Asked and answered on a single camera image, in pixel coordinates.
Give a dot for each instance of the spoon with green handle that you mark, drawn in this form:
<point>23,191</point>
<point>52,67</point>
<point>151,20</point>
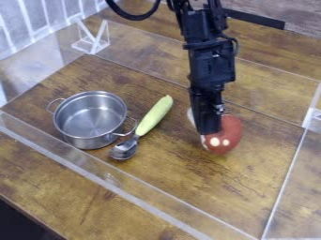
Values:
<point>125,150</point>

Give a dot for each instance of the clear acrylic triangle bracket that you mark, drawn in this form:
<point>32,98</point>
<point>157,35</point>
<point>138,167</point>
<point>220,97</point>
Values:
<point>90,43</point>

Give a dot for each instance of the small silver pot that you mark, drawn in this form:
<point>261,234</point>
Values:
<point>91,119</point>

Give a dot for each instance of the plush red cap mushroom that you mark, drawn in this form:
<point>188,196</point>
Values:
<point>222,142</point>

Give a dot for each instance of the black bar on table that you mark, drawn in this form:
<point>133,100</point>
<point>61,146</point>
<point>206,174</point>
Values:
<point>254,19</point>

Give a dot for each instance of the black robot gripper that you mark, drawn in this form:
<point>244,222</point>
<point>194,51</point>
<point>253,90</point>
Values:
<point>212,70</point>

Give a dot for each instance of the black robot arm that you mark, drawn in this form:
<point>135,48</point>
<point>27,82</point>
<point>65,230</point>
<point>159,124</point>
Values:
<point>198,30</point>

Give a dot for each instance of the clear acrylic enclosure wall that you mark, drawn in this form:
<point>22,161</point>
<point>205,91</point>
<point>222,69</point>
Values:
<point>258,193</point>

